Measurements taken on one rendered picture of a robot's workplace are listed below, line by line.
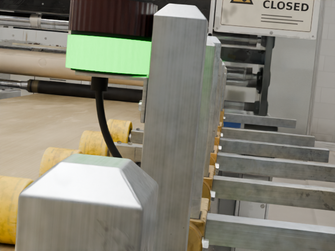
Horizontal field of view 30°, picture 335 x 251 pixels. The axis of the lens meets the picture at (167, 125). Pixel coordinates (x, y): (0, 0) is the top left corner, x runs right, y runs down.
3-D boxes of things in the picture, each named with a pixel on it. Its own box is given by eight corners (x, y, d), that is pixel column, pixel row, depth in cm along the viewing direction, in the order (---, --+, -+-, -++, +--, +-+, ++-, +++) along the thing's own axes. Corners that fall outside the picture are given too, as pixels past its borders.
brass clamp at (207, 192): (215, 195, 103) (218, 165, 103) (213, 215, 90) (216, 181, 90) (178, 191, 104) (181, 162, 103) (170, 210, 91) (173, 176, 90)
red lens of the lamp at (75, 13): (159, 39, 46) (162, 9, 46) (148, 36, 40) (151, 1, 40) (80, 32, 46) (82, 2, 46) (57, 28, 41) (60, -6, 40)
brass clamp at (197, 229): (210, 237, 79) (214, 198, 78) (205, 273, 65) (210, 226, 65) (161, 232, 79) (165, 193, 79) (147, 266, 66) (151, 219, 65)
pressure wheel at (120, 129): (125, 146, 145) (128, 159, 152) (130, 115, 148) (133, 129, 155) (100, 144, 145) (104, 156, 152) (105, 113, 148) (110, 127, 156)
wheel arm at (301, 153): (326, 161, 147) (327, 146, 147) (328, 163, 144) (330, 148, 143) (117, 140, 152) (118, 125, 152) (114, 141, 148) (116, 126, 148)
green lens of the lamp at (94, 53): (156, 73, 46) (159, 43, 46) (145, 75, 40) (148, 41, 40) (77, 66, 47) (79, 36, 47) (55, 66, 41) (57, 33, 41)
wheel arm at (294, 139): (312, 146, 172) (314, 136, 171) (314, 148, 169) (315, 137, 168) (181, 133, 175) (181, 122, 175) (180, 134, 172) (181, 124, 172)
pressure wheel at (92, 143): (112, 124, 126) (104, 150, 119) (113, 155, 131) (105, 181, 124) (83, 121, 126) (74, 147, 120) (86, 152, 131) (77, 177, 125)
